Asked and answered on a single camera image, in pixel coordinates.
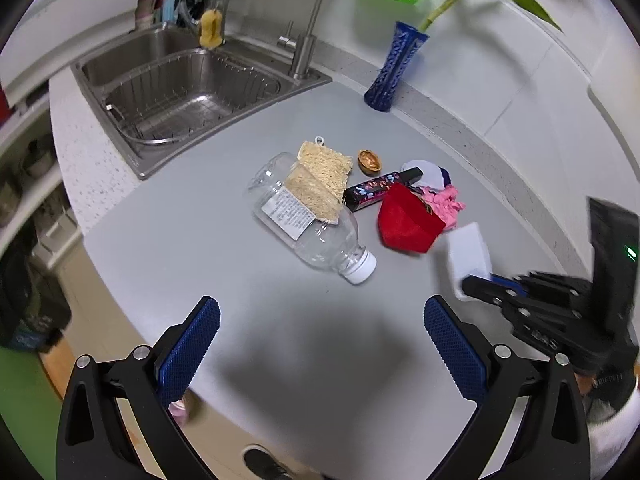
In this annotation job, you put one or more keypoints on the pink crumpled paper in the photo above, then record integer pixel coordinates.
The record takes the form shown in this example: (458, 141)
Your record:
(450, 207)

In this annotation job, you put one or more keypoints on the beige loofah pad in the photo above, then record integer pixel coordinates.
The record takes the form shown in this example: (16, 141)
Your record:
(320, 170)

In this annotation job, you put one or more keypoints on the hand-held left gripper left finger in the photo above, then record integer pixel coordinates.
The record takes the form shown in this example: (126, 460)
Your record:
(192, 345)

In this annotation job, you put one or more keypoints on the stainless steel sink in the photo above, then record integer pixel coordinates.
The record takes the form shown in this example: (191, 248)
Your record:
(135, 50)

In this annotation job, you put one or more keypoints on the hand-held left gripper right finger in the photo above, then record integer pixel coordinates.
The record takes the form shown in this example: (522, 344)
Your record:
(455, 350)

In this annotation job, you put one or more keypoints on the white and purple cloth pouch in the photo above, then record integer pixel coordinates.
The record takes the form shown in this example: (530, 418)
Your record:
(425, 172)

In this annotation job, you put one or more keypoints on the person's right hand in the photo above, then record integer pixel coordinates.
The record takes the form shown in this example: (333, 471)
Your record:
(607, 385)

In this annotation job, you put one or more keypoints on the yellow hanging sponge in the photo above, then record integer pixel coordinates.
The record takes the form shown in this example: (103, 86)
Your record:
(211, 27)

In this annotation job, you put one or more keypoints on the tall steel faucet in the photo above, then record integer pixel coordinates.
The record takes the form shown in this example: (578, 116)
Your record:
(302, 55)

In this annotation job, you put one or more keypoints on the pink small object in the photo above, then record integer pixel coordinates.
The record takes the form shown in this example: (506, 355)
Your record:
(178, 410)

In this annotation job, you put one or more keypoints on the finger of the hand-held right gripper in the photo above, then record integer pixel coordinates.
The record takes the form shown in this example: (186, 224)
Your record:
(530, 317)
(555, 285)

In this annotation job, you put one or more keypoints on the blue patterned vase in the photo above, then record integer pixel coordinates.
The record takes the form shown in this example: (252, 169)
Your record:
(395, 65)

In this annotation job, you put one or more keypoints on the red cloth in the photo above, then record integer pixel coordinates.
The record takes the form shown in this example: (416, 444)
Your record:
(405, 220)

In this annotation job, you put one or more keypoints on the clear plastic bottle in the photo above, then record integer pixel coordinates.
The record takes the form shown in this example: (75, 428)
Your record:
(320, 245)

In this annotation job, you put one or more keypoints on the red object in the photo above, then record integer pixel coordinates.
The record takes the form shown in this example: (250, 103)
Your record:
(4, 105)

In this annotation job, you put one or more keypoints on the person's right forearm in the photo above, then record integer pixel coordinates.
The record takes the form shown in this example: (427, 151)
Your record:
(617, 445)

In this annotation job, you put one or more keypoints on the open storage shelf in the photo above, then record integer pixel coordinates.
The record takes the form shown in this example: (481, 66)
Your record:
(35, 175)

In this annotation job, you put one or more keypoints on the walnut shell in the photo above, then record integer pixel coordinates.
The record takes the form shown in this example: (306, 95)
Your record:
(370, 161)

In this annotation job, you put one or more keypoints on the black patterned tube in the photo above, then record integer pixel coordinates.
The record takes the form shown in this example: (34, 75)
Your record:
(370, 191)

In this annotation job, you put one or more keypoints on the dark bag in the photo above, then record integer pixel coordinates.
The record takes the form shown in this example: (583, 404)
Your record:
(30, 300)

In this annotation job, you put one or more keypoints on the white sponge block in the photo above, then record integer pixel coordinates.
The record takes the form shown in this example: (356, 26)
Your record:
(465, 250)

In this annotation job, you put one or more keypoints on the white appliance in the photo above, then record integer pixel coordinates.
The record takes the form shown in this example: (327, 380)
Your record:
(65, 15)

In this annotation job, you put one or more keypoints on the black shoe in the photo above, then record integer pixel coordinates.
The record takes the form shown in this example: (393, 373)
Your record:
(265, 465)

